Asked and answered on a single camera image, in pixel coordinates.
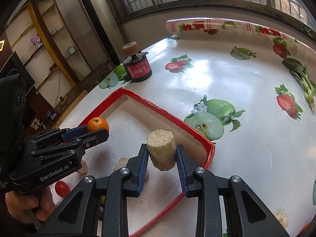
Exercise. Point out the barred window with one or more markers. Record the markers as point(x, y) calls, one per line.
point(197, 2)

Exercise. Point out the green bok choy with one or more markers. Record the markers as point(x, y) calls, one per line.
point(300, 72)

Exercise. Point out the red rimmed white tray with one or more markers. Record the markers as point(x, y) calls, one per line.
point(128, 123)

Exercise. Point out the tower air conditioner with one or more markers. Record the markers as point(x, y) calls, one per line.
point(98, 17)

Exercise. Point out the pressed wood block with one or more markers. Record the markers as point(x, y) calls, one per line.
point(281, 218)
point(161, 148)
point(121, 163)
point(82, 167)

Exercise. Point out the orange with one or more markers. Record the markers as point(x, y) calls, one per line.
point(97, 123)

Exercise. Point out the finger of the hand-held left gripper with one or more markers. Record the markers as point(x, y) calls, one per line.
point(96, 138)
point(72, 132)

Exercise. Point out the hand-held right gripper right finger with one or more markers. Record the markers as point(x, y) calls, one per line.
point(182, 177)

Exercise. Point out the person's left hand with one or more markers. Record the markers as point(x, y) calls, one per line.
point(24, 205)

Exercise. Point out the wall shelf unit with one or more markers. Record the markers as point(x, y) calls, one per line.
point(44, 61)

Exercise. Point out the green and white box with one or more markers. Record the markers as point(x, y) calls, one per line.
point(70, 51)

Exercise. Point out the black canister with red label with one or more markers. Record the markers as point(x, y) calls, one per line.
point(138, 70)

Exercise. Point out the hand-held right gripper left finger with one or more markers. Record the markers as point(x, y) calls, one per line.
point(143, 170)

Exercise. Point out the oval red tomato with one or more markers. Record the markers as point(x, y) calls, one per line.
point(61, 188)

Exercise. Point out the purple plush toy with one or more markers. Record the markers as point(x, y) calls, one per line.
point(36, 42)

